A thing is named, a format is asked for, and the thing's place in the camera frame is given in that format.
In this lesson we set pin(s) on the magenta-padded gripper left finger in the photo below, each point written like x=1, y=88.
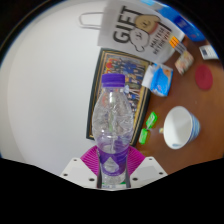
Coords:
x=79, y=171

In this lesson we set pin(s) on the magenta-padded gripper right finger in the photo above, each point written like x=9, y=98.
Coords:
x=148, y=171

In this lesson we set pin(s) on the clear purple-capped water bottle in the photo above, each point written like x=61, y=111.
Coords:
x=112, y=133

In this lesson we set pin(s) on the white blue paper cup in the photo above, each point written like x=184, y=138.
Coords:
x=178, y=126

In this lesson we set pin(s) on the blue tissue pack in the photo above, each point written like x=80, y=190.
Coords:
x=160, y=80

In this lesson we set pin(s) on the framed group picture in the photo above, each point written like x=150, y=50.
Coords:
x=133, y=71

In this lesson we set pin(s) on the round red coaster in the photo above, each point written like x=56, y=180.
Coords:
x=203, y=77

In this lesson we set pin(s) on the white paper gift bag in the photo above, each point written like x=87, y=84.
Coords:
x=133, y=30

